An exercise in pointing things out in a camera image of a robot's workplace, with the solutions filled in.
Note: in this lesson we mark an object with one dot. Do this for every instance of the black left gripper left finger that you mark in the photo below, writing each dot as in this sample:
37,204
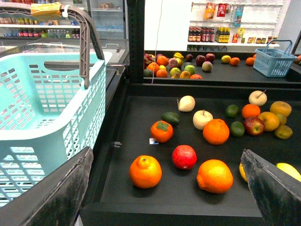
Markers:
56,199

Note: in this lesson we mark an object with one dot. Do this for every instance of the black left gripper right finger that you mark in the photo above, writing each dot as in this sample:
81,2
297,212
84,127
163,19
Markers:
277,194

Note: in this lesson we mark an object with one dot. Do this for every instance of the yellow lemon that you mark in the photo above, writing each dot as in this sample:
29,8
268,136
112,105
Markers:
242,172
290,170

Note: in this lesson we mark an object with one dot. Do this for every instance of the light teal plastic shopping basket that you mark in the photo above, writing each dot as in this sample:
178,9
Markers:
46,116

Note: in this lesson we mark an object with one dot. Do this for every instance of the grey basket handle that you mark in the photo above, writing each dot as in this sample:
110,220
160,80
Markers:
88,32

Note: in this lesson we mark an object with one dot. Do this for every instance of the black fruit display shelf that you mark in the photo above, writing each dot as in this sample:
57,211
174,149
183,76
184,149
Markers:
136,103

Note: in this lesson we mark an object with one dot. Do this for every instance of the orange back shelf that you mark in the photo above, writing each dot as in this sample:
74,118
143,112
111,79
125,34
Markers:
234,61

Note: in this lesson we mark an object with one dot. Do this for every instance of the yellow lemon back shelf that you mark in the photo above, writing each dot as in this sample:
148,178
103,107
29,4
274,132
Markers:
225,59

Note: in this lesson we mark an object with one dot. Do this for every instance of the peach back shelf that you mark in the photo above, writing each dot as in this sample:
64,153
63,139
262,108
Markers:
207,66

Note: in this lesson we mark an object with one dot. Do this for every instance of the green apple back shelf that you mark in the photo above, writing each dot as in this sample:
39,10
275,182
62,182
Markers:
191,69

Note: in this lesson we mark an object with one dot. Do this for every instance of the red apple back shelf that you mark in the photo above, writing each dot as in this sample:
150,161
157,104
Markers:
210,57

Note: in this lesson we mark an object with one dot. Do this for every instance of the left store shelf with drinks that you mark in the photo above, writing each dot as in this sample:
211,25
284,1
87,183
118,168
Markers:
22,26

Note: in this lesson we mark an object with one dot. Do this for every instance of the olive yellow fruit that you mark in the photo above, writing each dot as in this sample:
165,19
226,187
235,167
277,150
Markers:
283,132

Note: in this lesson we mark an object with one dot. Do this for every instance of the large orange front right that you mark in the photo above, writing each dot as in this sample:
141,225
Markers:
214,176

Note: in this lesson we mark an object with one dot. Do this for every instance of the yellow asian pear front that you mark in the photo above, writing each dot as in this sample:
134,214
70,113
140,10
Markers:
271,121

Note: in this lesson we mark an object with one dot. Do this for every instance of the yellow asian pear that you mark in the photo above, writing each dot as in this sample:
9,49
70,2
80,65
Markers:
281,107
271,121

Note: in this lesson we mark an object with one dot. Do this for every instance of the small yellow-green fruit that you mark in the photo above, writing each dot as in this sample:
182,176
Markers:
282,119

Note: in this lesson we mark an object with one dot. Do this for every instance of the green lime lower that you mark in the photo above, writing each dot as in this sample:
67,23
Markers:
237,129

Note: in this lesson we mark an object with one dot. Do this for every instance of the green lime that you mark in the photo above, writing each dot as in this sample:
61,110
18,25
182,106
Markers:
237,129
232,111

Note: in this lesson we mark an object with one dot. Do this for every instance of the yellow asian pear back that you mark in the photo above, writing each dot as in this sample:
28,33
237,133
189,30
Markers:
281,107

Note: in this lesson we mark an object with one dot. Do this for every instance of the large round orange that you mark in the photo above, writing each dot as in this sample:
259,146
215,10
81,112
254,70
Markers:
216,132

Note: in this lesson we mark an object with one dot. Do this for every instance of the small orange tangerine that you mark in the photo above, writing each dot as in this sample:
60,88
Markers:
250,110

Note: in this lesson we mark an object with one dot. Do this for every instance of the green lime upper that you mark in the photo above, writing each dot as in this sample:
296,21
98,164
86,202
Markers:
232,111

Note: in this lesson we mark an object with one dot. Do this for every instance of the bumpy orange sumo citrus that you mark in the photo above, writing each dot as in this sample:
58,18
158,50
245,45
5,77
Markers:
145,172

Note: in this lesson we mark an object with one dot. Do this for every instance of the white pear back right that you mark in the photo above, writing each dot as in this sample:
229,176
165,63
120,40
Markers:
258,98

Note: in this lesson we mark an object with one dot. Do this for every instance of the red pomegranate apple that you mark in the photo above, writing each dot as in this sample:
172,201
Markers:
184,157

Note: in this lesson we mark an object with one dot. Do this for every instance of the white apple with stem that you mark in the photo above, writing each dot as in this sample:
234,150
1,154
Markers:
201,118

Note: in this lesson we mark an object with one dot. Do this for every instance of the white price tag sticker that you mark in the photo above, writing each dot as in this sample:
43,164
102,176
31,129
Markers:
153,141

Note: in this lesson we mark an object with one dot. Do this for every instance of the orange persimmon green calyx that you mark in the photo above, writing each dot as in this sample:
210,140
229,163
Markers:
161,131

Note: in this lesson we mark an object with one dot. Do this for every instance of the white pear lying sideways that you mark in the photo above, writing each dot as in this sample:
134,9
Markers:
186,104

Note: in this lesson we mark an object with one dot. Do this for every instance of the dark green avocado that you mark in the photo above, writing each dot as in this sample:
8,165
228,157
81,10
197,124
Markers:
171,117

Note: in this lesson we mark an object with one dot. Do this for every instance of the small blue plastic basket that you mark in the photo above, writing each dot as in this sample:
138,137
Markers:
274,62

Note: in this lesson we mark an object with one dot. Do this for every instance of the orange near blue basket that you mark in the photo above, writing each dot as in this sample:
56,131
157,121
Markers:
250,61

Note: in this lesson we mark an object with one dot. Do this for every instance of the glass top freezer chest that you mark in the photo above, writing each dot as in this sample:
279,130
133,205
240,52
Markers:
15,45

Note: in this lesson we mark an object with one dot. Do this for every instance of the dark red apple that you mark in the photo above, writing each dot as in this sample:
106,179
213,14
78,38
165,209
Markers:
200,59

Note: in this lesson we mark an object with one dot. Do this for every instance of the yellow starfruit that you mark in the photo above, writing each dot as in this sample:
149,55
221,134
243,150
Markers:
179,57

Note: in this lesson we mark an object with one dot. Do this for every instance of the white zip tie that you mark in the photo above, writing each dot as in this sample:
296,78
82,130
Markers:
65,11

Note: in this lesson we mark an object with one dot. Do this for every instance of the white wall shelf with bottles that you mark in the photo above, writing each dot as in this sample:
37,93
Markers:
219,24

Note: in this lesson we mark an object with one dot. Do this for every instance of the yellow tape on handle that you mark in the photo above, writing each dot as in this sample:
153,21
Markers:
46,11

